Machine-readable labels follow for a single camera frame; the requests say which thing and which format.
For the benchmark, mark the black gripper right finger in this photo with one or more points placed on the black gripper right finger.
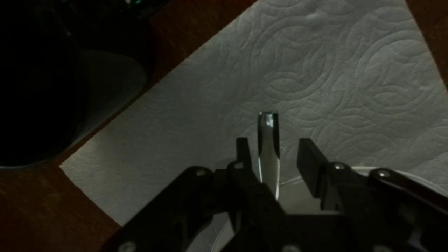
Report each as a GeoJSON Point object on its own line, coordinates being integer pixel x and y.
{"type": "Point", "coordinates": [311, 166]}

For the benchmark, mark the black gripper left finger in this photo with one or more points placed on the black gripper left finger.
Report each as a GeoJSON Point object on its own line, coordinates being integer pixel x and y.
{"type": "Point", "coordinates": [244, 156]}

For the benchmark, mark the silver fork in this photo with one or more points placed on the silver fork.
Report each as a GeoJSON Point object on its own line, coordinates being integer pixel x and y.
{"type": "Point", "coordinates": [269, 149]}

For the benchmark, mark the white plate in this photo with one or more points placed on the white plate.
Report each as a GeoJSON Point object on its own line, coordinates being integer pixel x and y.
{"type": "Point", "coordinates": [302, 198]}

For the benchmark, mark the white paper towel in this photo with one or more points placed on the white paper towel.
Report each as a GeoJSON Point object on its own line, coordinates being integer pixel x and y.
{"type": "Point", "coordinates": [281, 57]}

